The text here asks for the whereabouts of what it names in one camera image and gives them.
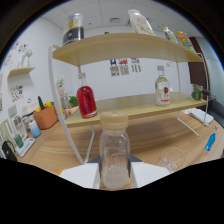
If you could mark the large clear bottle wooden cap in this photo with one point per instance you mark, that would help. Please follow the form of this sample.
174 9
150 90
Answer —
114 150

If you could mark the brown door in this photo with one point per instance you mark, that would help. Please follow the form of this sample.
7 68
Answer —
197 73

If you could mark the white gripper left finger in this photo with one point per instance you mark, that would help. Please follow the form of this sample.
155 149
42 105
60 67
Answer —
80 175

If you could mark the white scale tray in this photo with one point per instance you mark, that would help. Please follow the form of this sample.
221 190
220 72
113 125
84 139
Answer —
25 147

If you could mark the paper wall poster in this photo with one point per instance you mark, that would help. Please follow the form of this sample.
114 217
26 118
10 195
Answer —
124 67
114 68
135 65

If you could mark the square ceiling fixture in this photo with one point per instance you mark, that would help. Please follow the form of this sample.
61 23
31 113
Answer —
115 20

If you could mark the blue and white cup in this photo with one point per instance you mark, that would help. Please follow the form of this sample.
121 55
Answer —
34 129

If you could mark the white frame wooden shelf rack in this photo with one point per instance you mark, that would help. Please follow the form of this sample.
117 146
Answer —
123 48

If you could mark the black bag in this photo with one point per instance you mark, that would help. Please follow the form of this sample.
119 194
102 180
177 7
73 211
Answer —
9 152

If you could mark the green potted plant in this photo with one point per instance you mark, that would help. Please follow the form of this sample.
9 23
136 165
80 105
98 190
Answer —
73 101

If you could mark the yellow and green can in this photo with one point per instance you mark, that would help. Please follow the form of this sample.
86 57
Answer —
185 41

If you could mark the red liquid glass bottle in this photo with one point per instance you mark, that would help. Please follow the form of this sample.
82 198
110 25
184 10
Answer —
87 101

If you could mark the wooden wall shelf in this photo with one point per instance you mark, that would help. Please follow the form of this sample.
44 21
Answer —
20 71

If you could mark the white milk bottle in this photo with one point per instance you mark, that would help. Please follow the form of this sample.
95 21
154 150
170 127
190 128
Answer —
140 23

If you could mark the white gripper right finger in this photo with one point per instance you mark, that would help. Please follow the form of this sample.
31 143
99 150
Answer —
148 173

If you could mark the clear glass cup with ice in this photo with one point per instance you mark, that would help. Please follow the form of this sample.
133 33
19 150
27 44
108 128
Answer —
171 160

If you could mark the blue liquid glass bottle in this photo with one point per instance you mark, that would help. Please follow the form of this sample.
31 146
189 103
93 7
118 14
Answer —
210 141

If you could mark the white cloth bag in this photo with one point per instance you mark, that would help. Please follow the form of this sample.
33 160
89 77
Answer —
201 116

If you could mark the clear bottle with red label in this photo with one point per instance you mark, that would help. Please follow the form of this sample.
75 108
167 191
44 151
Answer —
162 91

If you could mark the clear bottle with green cap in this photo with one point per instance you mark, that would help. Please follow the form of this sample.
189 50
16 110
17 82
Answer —
170 34

